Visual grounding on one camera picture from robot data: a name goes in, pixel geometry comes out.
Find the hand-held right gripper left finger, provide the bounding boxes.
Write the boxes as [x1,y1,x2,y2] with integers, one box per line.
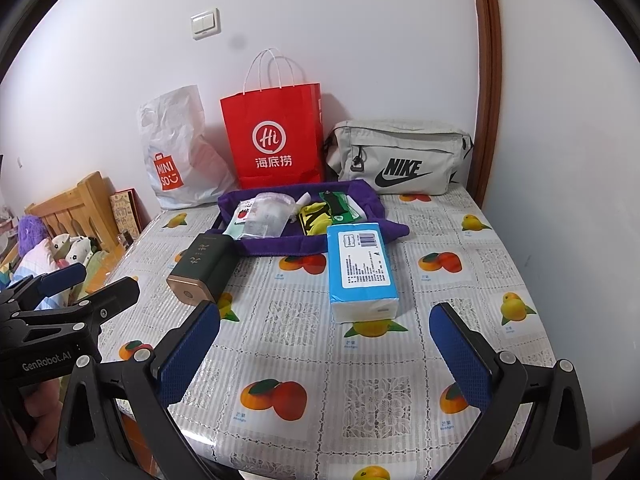
[55,301,222,480]

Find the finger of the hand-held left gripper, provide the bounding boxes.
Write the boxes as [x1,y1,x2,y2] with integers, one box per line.
[0,261,88,307]
[0,276,141,333]

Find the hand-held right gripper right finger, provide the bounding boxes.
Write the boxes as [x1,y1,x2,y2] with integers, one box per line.
[429,301,594,480]

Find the purple fabric tray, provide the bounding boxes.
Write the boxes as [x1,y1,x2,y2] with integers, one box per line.
[217,178,411,257]

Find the clear plastic bag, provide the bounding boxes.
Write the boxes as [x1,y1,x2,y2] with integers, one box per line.
[242,192,296,238]

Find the green wet wipe packet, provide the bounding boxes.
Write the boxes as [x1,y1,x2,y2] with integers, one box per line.
[327,190,368,223]

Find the yellow pouch with black stripes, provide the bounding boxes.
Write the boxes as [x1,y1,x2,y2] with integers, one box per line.
[298,202,333,236]

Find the short black watch strap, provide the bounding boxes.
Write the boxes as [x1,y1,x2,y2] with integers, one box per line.
[320,190,348,218]

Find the person's left hand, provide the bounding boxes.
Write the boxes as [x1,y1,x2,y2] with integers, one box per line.
[15,382,66,461]

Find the white spotted plush toy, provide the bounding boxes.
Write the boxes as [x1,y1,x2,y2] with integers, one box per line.
[50,232,96,267]

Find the colourful bedding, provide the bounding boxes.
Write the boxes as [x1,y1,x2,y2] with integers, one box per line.
[0,245,61,291]

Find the purple fluffy toy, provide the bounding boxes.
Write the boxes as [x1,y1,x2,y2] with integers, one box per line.
[17,215,48,256]

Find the wooden bed headboard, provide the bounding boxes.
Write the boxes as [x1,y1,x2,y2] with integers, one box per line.
[25,171,121,253]

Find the fruit print tablecloth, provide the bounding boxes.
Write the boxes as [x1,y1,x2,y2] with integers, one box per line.
[95,192,556,476]

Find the dark green tin box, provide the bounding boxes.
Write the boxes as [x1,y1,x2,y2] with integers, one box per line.
[166,232,240,305]

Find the blue tissue pack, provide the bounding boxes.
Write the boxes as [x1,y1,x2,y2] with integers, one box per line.
[326,222,400,323]

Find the white plastic shopping bag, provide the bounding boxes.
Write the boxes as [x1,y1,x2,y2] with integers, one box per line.
[137,85,236,210]

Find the grey waist bag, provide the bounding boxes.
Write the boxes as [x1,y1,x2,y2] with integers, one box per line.
[324,119,475,196]

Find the red paper shopping bag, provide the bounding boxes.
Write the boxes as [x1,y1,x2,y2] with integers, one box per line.
[220,49,325,190]

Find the white wall light switch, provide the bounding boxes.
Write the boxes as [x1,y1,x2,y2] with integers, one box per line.
[190,8,221,40]

